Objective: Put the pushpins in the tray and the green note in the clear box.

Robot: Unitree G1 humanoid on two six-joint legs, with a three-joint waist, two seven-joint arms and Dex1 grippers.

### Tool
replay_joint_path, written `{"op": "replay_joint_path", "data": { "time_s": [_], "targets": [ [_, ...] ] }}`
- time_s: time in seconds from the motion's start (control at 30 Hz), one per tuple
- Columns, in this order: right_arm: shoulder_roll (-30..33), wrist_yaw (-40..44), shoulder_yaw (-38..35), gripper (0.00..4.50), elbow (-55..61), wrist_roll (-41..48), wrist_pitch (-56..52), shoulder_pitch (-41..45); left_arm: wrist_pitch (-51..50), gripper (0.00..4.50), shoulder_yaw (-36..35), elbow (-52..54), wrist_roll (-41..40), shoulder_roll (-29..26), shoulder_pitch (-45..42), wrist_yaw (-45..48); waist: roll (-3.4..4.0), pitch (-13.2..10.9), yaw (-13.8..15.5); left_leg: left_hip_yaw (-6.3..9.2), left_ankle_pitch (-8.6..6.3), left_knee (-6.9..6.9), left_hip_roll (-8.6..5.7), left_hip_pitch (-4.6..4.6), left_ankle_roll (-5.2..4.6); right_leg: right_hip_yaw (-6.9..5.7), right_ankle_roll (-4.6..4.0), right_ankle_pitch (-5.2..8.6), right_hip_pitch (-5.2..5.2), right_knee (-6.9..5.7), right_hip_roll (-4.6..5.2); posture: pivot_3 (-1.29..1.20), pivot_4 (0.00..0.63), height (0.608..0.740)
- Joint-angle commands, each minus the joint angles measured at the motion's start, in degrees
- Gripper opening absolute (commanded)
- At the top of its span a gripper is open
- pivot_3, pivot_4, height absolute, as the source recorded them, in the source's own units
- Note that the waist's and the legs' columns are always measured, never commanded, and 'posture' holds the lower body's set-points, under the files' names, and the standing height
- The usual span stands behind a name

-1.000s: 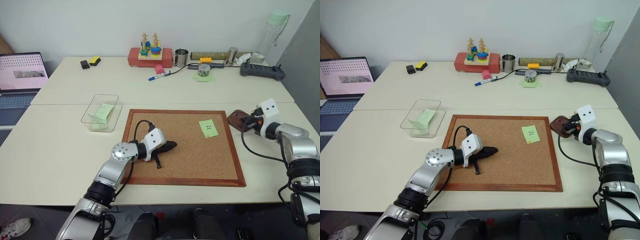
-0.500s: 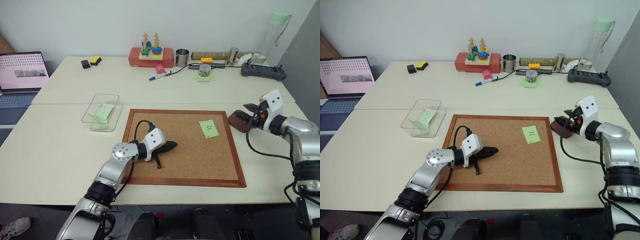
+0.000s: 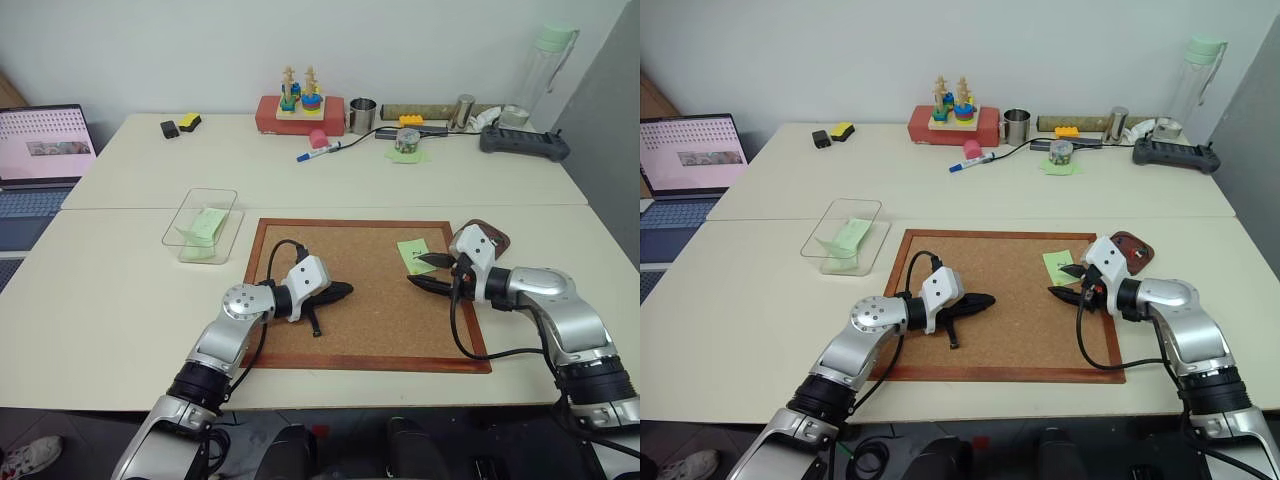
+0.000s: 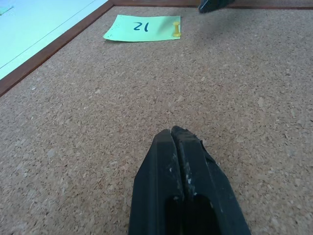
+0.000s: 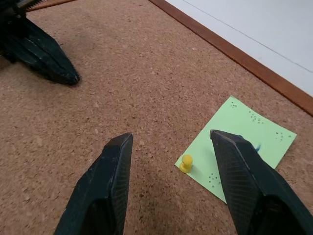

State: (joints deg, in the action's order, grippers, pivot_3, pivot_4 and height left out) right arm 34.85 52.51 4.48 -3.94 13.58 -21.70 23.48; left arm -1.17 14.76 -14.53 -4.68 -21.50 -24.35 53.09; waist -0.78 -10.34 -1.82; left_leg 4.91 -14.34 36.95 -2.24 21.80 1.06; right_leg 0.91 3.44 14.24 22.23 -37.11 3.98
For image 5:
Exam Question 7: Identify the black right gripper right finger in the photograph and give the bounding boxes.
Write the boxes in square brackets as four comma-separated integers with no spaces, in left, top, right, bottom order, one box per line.
[209,129,313,235]

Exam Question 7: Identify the green paper note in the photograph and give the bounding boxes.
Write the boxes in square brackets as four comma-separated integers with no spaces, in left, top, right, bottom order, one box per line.
[174,95,298,204]

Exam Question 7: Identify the cork board with wooden frame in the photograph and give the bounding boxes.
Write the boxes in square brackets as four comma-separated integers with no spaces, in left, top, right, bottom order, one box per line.
[0,0,313,235]

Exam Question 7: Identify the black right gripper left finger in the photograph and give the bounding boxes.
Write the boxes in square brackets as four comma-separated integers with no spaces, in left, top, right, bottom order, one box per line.
[53,132,134,235]

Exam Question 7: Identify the yellow pushpin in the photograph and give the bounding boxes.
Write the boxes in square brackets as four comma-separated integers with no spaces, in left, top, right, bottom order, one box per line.
[179,154,194,174]

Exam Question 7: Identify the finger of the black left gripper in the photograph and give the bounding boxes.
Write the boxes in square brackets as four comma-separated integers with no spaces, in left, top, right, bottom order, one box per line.
[0,26,79,86]
[14,16,80,81]

